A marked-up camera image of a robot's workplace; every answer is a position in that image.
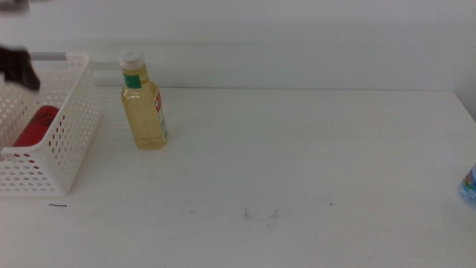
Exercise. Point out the thin black thread piece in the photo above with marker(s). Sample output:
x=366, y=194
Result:
x=57, y=205

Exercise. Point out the yellow liquid bottle white cap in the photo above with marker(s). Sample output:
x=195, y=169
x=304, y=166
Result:
x=143, y=119

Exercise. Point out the clear water bottle blue cap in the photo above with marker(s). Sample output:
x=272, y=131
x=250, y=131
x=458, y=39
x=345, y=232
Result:
x=469, y=186

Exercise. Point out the white perforated plastic basket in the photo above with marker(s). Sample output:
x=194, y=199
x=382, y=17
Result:
x=74, y=123

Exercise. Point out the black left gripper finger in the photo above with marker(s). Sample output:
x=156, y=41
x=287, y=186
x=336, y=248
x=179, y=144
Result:
x=16, y=67

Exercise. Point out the red cylindrical bottle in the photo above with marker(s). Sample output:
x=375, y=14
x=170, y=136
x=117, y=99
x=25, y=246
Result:
x=35, y=128

